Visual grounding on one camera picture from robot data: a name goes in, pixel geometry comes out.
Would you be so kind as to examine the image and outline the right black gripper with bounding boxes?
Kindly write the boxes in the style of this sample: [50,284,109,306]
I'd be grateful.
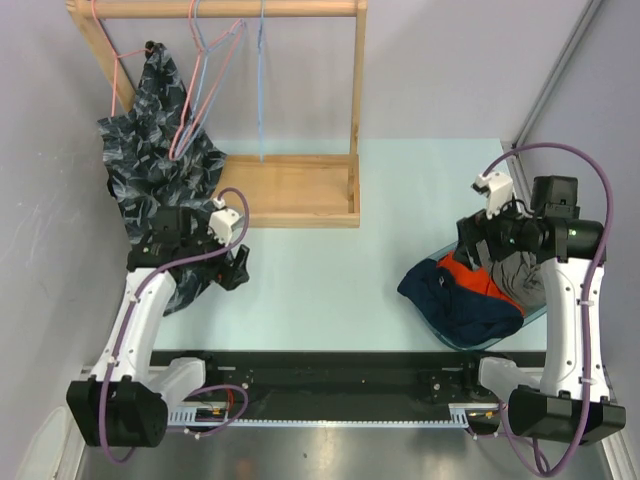
[452,193,541,272]

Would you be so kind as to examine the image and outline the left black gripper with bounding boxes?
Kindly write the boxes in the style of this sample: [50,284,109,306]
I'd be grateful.
[181,218,248,290]

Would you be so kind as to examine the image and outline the navy blue shorts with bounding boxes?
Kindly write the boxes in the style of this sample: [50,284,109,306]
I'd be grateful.
[397,258,524,346]

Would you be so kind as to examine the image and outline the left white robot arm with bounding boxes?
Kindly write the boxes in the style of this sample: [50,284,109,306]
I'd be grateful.
[66,201,249,448]

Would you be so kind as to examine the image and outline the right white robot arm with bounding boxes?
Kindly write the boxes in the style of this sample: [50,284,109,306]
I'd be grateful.
[457,172,626,445]

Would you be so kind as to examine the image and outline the grey shorts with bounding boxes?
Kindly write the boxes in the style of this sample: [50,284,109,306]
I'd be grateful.
[488,252,546,310]

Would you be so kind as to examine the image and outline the orange shorts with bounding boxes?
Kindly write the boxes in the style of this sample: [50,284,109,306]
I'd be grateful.
[437,251,525,315]

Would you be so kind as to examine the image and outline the dark leaf-pattern shorts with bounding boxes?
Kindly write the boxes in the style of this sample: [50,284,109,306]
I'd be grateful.
[96,42,229,317]

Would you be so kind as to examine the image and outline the pink hanger holding patterned shorts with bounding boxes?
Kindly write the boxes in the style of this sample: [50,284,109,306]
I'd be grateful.
[90,0,151,117]

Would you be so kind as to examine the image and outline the teal plastic basket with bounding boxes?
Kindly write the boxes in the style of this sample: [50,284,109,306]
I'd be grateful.
[423,242,547,352]

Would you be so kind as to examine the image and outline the wooden clothes rack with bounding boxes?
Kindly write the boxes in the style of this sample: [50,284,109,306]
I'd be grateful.
[66,1,368,228]

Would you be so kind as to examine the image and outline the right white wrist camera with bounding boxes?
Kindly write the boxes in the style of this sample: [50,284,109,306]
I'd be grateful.
[472,172,515,220]

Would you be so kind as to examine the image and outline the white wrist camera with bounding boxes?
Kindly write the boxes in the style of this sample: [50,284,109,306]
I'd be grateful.
[472,172,515,220]
[208,198,244,246]

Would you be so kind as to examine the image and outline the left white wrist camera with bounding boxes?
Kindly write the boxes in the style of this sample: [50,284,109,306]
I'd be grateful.
[208,198,244,246]

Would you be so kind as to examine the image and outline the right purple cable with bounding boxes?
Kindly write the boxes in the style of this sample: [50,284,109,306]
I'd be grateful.
[479,142,615,476]

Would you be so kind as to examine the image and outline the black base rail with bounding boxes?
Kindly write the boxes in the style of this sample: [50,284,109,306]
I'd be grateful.
[149,350,547,434]

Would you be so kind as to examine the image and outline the light blue wire hanger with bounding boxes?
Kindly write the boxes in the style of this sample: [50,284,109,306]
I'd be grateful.
[172,0,247,160]

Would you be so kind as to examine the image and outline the aluminium frame post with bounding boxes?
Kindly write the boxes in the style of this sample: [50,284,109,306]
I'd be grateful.
[503,0,605,147]

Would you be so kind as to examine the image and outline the pink wire hanger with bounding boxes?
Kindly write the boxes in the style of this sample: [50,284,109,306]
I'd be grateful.
[169,0,247,161]

